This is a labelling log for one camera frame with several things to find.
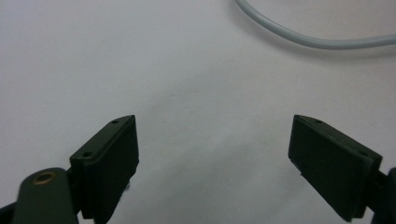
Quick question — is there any grey cable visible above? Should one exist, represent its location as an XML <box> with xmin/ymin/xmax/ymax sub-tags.
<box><xmin>234</xmin><ymin>0</ymin><xmax>396</xmax><ymax>51</ymax></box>

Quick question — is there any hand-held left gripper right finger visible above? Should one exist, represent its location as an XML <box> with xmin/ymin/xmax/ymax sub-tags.
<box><xmin>288</xmin><ymin>114</ymin><xmax>383</xmax><ymax>223</ymax></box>

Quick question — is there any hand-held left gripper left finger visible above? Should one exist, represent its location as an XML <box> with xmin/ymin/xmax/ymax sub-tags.
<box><xmin>68</xmin><ymin>114</ymin><xmax>140</xmax><ymax>224</ymax></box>

